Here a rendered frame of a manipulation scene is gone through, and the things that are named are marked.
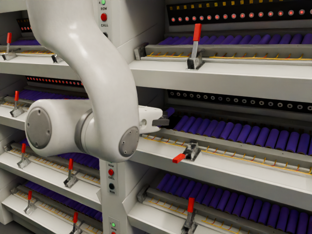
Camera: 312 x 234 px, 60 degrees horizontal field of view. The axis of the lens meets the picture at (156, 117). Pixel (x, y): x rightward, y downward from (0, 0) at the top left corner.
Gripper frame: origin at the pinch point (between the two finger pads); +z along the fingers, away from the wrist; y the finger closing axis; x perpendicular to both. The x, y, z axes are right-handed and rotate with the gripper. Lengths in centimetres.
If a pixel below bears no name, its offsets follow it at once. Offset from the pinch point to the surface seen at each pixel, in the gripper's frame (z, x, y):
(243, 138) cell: 6.6, 2.3, -19.0
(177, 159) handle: -6.9, 6.9, -10.0
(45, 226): 5, 49, 48
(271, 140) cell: 7.1, 1.8, -24.9
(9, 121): -1, 11, 64
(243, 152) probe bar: 3.3, 4.7, -20.4
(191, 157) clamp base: -0.8, 7.4, -10.4
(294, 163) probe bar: 3.5, 4.8, -30.1
